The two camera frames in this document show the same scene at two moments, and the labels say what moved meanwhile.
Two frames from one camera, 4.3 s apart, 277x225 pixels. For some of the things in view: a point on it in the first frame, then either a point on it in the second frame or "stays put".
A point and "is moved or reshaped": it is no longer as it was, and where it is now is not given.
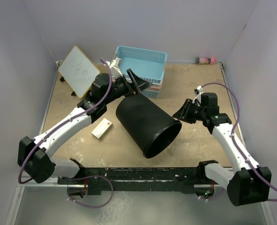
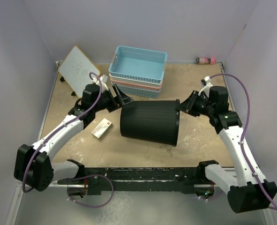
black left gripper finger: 140,84 to 121,99
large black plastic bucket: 154,130 is moved or reshaped
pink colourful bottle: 204,60 stays put
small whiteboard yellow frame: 78,71 stays put
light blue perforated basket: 148,64 stays put
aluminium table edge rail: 19,188 stays put
